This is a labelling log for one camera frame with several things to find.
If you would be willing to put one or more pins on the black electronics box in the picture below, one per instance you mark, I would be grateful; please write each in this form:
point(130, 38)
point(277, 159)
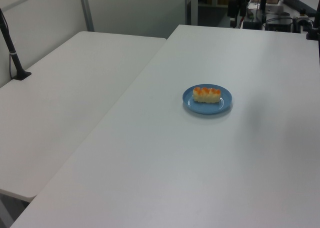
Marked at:
point(278, 25)

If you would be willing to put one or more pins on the black camera stand pole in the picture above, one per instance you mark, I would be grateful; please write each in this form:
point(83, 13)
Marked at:
point(12, 50)

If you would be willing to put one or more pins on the yellow bread with orange topping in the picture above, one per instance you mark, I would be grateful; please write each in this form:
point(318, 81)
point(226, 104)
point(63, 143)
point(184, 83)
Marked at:
point(206, 95)

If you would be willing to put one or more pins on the small black block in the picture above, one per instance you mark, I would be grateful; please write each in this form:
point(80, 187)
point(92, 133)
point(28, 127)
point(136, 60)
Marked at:
point(251, 25)

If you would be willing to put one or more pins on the blue round plate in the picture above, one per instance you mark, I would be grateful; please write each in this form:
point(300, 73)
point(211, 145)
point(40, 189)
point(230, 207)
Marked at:
point(207, 102)

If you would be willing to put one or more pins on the black upright pole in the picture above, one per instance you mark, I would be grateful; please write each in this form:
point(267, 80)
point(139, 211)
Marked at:
point(263, 0)

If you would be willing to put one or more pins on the black clamp mount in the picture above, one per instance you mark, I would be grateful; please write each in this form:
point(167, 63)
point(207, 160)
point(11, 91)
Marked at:
point(312, 31)

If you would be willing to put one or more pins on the black keyboard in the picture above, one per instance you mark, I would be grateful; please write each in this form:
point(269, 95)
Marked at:
point(297, 3)

